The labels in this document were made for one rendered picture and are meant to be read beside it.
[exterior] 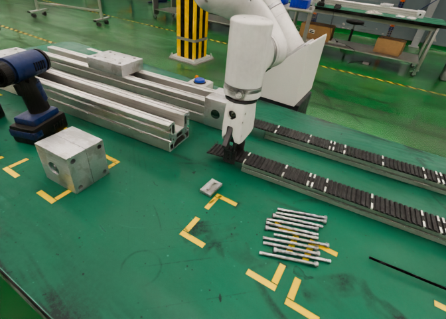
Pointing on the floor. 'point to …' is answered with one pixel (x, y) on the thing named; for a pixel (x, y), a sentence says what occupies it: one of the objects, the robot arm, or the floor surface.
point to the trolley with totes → (303, 3)
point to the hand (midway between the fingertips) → (233, 150)
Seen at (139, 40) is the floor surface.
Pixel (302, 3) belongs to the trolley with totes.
